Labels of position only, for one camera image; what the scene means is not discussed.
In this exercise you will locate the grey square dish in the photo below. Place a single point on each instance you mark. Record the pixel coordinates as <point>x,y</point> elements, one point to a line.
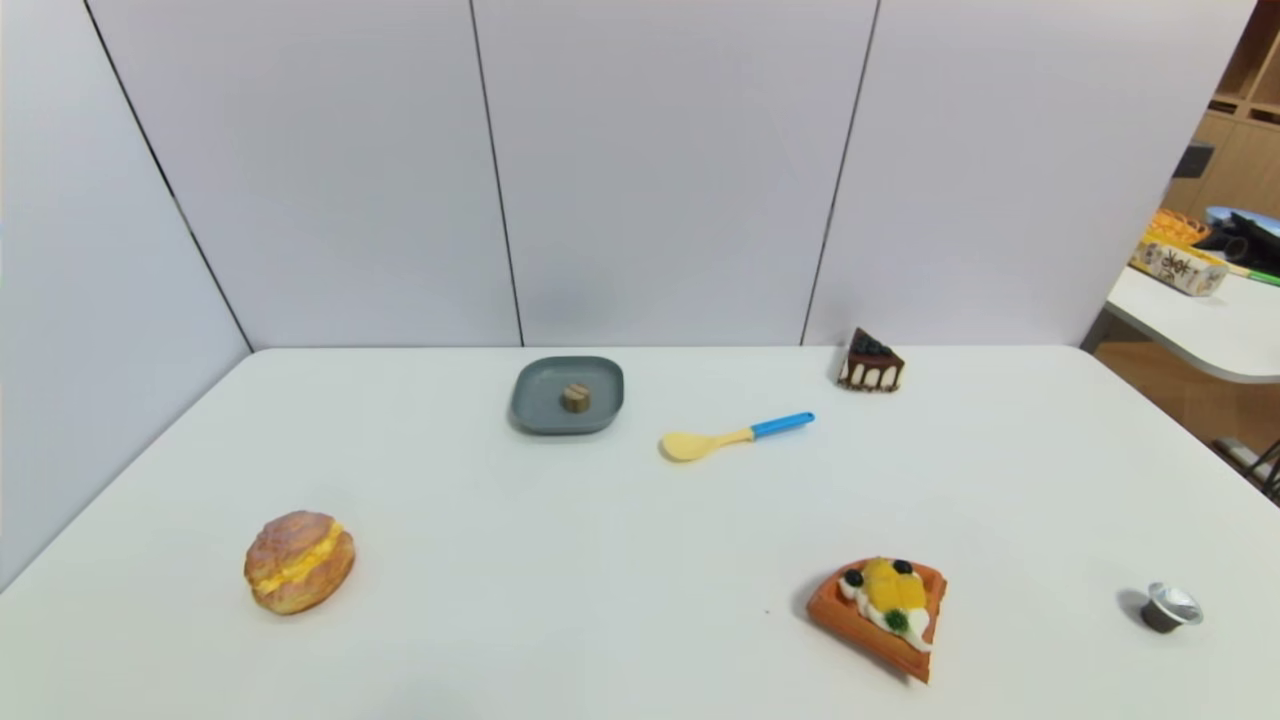
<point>567,395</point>

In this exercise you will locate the chocolate cake slice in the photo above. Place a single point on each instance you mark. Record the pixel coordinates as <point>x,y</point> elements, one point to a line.
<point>871,364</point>

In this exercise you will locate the fruit topped waffle slice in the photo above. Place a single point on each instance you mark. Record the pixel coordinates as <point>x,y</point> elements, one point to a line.
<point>882,613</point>

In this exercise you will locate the cream puff pastry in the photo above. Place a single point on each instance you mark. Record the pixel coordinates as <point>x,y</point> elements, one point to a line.
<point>299,562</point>

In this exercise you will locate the printed cardboard box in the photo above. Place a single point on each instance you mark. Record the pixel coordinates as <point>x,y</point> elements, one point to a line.
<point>1180,263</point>

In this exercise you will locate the white side table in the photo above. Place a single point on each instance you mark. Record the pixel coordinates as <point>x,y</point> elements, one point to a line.
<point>1200,325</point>

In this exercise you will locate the silver coffee capsule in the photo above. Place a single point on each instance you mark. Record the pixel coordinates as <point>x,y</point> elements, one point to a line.
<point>1170,606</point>

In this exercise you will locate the black bundle on side table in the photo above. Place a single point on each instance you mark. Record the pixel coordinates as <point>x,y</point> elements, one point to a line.
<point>1245,242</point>

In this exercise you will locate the green pen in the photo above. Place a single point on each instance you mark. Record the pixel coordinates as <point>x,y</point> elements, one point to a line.
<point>1262,275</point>

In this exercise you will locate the wooden shelf unit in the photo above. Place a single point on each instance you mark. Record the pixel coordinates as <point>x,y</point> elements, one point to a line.
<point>1235,130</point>

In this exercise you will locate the dark metal frame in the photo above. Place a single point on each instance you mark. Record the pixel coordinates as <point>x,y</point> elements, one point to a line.
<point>1255,462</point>

